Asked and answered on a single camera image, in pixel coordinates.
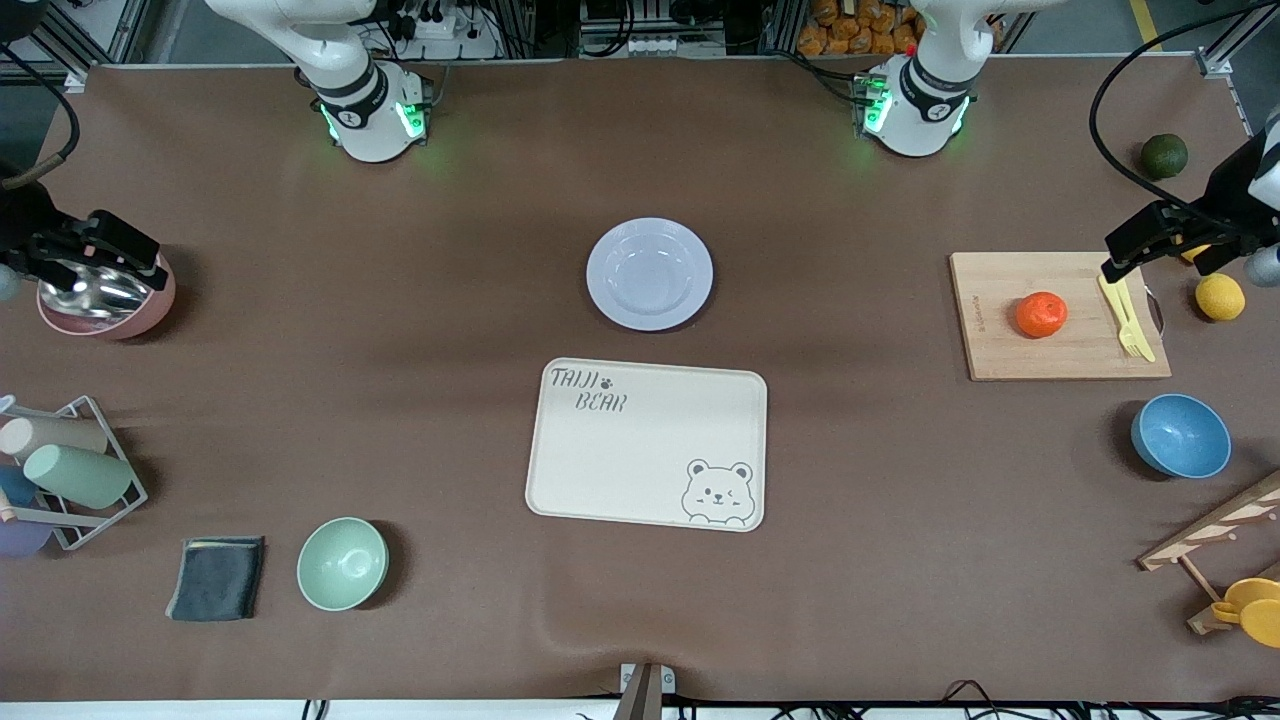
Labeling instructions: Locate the shiny metal ladle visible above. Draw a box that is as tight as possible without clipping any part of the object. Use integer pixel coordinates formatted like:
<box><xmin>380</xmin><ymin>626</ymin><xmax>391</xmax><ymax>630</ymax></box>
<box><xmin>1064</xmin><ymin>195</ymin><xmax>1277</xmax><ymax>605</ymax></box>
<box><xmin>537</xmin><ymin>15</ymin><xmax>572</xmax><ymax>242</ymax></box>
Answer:
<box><xmin>40</xmin><ymin>260</ymin><xmax>151</xmax><ymax>319</ymax></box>

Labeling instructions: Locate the long white power strip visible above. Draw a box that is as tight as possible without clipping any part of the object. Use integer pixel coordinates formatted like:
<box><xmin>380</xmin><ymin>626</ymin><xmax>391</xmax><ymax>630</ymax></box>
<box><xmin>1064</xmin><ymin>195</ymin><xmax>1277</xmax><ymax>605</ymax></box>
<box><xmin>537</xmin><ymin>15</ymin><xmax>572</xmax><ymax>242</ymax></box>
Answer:
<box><xmin>580</xmin><ymin>33</ymin><xmax>731</xmax><ymax>58</ymax></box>

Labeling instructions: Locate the yellow cup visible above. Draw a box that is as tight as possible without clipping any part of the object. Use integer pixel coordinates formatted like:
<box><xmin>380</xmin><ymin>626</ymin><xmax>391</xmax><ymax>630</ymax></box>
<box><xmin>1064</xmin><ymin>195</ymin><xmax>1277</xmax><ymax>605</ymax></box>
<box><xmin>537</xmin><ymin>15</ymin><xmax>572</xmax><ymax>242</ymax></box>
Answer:
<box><xmin>1210</xmin><ymin>577</ymin><xmax>1280</xmax><ymax>649</ymax></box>

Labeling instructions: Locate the yellow lemon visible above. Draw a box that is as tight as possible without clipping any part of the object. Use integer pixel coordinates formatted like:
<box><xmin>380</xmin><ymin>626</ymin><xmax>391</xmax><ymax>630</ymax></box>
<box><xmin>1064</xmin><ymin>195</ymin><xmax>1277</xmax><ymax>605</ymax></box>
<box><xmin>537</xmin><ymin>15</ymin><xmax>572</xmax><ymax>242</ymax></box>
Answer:
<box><xmin>1195</xmin><ymin>272</ymin><xmax>1247</xmax><ymax>322</ymax></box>

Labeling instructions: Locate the dark grey folded cloth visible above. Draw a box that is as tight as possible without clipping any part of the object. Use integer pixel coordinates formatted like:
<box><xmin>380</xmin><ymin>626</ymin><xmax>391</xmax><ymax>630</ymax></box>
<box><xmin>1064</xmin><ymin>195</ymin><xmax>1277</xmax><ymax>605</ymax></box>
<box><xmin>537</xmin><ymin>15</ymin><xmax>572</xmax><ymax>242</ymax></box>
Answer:
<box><xmin>165</xmin><ymin>536</ymin><xmax>267</xmax><ymax>623</ymax></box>

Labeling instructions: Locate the pale lavender round plate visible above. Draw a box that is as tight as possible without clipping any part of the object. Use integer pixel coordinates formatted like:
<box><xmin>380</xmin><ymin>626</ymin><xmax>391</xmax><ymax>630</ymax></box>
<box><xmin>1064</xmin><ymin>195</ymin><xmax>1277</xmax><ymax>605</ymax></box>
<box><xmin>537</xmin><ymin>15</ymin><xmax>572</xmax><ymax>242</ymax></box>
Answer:
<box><xmin>586</xmin><ymin>217</ymin><xmax>715</xmax><ymax>332</ymax></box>

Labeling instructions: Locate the grey wire cup rack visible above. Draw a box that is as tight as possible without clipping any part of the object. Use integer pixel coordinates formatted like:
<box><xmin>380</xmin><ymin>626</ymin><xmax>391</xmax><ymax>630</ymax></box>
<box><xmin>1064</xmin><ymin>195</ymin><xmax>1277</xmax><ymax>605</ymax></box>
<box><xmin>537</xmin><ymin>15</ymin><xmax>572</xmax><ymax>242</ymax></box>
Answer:
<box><xmin>0</xmin><ymin>395</ymin><xmax>149</xmax><ymax>552</ymax></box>

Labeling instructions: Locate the white power strip with plugs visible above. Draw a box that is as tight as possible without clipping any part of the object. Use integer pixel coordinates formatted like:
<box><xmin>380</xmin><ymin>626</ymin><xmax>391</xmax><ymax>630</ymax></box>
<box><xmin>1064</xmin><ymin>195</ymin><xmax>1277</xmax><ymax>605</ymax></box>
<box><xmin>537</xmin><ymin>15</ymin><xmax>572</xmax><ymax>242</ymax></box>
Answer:
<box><xmin>395</xmin><ymin>0</ymin><xmax>501</xmax><ymax>61</ymax></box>

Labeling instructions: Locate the yellow plastic fork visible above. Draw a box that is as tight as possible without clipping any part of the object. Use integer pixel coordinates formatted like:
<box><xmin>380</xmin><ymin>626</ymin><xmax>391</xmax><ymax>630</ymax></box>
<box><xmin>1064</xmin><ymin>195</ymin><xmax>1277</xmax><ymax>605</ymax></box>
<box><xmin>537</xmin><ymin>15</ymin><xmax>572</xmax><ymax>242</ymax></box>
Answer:
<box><xmin>1098</xmin><ymin>273</ymin><xmax>1148</xmax><ymax>359</ymax></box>

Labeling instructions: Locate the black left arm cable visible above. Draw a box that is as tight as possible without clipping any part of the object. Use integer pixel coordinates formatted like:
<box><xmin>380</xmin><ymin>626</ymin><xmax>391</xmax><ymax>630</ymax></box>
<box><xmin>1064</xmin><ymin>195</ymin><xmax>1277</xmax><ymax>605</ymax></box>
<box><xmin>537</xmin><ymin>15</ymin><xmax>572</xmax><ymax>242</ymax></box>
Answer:
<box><xmin>1088</xmin><ymin>0</ymin><xmax>1280</xmax><ymax>226</ymax></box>

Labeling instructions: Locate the beige cup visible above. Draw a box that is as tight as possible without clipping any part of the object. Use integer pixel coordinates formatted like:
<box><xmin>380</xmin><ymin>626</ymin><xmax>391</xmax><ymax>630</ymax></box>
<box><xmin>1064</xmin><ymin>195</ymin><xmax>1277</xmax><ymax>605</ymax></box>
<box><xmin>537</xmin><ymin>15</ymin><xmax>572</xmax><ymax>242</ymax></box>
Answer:
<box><xmin>0</xmin><ymin>415</ymin><xmax>109</xmax><ymax>461</ymax></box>

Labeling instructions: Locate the bamboo cutting board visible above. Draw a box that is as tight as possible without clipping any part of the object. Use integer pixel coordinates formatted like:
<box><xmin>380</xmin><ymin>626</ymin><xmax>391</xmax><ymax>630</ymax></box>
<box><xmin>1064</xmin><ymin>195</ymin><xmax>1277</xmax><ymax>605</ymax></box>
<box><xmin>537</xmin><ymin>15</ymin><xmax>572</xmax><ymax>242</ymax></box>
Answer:
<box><xmin>948</xmin><ymin>250</ymin><xmax>1173</xmax><ymax>382</ymax></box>

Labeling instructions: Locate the pink bowl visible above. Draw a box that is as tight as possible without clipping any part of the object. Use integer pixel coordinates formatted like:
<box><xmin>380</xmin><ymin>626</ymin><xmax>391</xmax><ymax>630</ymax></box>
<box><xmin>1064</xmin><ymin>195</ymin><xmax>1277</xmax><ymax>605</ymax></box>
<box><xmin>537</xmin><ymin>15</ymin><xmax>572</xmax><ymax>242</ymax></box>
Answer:
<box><xmin>36</xmin><ymin>250</ymin><xmax>177</xmax><ymax>341</ymax></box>

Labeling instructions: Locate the purple cup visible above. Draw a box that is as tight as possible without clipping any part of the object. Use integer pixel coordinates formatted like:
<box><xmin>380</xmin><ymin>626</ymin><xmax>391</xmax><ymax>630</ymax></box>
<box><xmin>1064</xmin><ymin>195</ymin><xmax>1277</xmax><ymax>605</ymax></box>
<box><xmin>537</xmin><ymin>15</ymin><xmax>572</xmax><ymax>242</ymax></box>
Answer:
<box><xmin>0</xmin><ymin>515</ymin><xmax>54</xmax><ymax>558</ymax></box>

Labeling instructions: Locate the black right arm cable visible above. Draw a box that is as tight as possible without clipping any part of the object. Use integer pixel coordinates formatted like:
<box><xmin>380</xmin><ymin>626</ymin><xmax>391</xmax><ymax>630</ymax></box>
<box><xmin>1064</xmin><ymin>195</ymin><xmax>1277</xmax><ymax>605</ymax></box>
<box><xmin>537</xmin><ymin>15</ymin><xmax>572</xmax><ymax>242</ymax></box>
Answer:
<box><xmin>0</xmin><ymin>40</ymin><xmax>81</xmax><ymax>193</ymax></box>

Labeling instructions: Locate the bundle of black cables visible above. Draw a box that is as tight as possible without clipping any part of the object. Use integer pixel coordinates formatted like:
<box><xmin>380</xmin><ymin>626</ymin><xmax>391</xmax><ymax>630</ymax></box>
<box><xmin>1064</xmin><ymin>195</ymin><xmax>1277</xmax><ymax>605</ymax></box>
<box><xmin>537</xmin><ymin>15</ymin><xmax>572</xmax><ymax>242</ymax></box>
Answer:
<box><xmin>770</xmin><ymin>680</ymin><xmax>1280</xmax><ymax>720</ymax></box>

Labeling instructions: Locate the metal camera stand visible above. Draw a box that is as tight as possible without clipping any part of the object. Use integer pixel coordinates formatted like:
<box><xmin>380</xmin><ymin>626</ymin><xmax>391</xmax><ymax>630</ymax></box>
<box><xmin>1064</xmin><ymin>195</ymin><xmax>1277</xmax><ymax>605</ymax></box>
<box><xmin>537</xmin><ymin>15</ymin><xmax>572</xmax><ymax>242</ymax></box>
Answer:
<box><xmin>612</xmin><ymin>662</ymin><xmax>677</xmax><ymax>720</ymax></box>

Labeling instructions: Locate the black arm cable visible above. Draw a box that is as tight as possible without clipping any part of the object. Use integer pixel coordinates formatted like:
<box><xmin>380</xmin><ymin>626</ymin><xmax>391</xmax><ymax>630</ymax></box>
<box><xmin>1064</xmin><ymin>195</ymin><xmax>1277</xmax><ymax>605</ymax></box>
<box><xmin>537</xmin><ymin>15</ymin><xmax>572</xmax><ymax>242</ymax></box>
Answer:
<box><xmin>1088</xmin><ymin>0</ymin><xmax>1280</xmax><ymax>226</ymax></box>
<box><xmin>0</xmin><ymin>40</ymin><xmax>81</xmax><ymax>193</ymax></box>

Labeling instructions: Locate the dark green avocado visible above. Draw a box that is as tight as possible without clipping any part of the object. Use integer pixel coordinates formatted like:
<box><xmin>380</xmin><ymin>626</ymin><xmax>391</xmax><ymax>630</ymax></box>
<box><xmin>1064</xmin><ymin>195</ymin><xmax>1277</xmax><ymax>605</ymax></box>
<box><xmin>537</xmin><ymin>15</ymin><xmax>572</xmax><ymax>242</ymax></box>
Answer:
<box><xmin>1141</xmin><ymin>133</ymin><xmax>1190</xmax><ymax>182</ymax></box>

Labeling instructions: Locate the pile of orange bread rolls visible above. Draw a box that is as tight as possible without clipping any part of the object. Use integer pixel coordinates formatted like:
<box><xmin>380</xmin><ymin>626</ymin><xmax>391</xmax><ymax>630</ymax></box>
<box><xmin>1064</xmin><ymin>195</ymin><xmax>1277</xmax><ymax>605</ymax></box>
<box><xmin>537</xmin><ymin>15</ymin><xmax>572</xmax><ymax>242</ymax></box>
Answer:
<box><xmin>797</xmin><ymin>0</ymin><xmax>926</xmax><ymax>58</ymax></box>

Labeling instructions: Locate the cream tray with bear print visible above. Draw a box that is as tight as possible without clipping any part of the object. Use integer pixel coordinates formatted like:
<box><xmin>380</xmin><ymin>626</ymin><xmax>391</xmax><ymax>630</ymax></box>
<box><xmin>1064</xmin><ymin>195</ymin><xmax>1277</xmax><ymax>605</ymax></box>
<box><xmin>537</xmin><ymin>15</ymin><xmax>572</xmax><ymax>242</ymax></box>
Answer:
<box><xmin>525</xmin><ymin>357</ymin><xmax>769</xmax><ymax>533</ymax></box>

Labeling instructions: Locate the orange mandarin fruit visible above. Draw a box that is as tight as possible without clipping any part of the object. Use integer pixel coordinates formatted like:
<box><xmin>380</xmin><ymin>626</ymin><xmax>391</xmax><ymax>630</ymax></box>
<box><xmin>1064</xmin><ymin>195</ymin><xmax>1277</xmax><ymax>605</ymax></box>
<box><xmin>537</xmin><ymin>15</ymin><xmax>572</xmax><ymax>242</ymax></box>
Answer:
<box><xmin>1015</xmin><ymin>291</ymin><xmax>1069</xmax><ymax>339</ymax></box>

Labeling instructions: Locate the wooden peg drying rack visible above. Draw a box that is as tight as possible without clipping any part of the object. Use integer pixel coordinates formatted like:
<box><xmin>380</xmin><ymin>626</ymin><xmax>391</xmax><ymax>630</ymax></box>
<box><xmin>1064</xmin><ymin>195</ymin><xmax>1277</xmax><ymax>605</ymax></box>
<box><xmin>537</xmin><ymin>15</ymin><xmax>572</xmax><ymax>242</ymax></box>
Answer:
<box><xmin>1137</xmin><ymin>470</ymin><xmax>1280</xmax><ymax>636</ymax></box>

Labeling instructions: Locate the blue bowl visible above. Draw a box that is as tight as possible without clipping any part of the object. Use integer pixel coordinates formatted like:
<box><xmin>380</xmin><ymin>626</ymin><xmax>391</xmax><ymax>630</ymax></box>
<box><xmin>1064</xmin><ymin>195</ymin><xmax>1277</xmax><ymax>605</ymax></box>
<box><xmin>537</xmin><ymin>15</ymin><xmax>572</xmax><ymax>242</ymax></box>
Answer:
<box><xmin>1130</xmin><ymin>393</ymin><xmax>1233</xmax><ymax>480</ymax></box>

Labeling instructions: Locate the mint green bowl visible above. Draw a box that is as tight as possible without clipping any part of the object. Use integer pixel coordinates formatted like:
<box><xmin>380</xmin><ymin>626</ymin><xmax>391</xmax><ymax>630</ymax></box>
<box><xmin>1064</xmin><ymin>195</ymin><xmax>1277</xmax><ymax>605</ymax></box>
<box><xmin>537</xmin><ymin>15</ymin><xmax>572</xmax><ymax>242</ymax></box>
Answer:
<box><xmin>296</xmin><ymin>516</ymin><xmax>390</xmax><ymax>613</ymax></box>

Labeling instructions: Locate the mint green cup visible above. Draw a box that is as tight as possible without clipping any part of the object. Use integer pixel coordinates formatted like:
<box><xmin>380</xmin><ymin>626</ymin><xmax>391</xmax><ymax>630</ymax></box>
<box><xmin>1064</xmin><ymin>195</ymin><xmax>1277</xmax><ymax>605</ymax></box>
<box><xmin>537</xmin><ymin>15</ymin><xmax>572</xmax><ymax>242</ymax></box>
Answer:
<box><xmin>23</xmin><ymin>443</ymin><xmax>134</xmax><ymax>510</ymax></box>

